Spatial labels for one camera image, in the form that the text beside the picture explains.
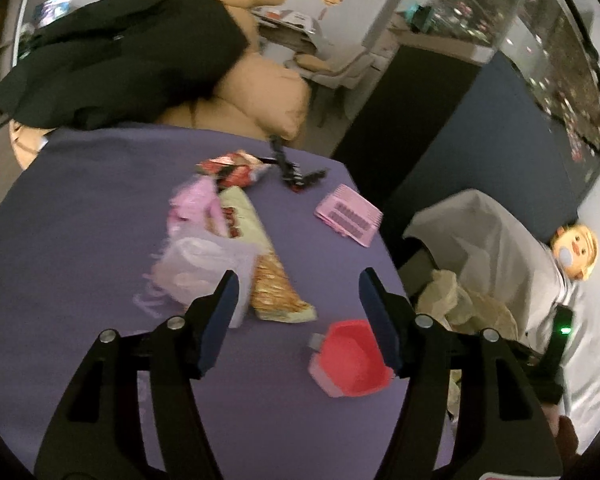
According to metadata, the glass display cabinet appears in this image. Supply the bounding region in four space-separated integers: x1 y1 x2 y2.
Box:
427 0 600 161

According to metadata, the purple tablecloth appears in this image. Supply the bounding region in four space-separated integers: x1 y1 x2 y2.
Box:
0 122 461 480

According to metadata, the colourful patterned bag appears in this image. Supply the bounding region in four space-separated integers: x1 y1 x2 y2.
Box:
32 0 73 28

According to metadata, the pink plastic basket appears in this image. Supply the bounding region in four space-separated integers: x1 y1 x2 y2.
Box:
314 184 384 249

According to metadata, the pink container with red lid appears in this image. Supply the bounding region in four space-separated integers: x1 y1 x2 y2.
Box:
307 319 396 400

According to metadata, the dining chair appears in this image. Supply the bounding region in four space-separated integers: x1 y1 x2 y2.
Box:
285 52 376 126

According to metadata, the red snack wrapper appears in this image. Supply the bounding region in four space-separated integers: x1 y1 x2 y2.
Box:
196 150 272 191

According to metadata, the clear printed plastic bag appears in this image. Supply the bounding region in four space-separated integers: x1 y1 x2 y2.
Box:
152 225 258 328

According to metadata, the person's right forearm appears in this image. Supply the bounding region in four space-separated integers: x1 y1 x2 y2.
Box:
555 412 581 458

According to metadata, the pink wrapper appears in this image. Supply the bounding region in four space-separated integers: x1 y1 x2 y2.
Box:
169 177 223 233

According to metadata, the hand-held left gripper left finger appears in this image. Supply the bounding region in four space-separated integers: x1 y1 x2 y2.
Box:
34 269 241 480

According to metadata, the yellow duck plush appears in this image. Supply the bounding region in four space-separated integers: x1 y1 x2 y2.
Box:
550 224 600 281

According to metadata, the teal device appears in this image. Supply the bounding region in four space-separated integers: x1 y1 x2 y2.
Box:
410 4 433 31

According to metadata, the white fridge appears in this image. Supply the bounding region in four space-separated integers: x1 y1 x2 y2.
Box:
285 0 411 66

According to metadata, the black jacket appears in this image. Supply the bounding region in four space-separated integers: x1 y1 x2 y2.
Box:
0 0 251 131

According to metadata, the dining table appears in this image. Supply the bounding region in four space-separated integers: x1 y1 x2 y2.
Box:
252 5 321 53

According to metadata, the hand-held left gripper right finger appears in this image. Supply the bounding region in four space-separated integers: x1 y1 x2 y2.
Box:
358 267 563 480

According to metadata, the pale yellow snack wrapper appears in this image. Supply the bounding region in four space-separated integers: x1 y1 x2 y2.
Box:
215 186 273 261

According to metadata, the brown snack packet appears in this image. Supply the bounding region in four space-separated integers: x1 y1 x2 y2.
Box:
250 250 317 323

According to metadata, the black cabinet base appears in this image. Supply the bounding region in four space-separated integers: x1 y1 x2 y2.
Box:
330 45 481 201

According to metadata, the dark blue cabinet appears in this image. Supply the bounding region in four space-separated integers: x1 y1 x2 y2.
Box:
380 50 600 231

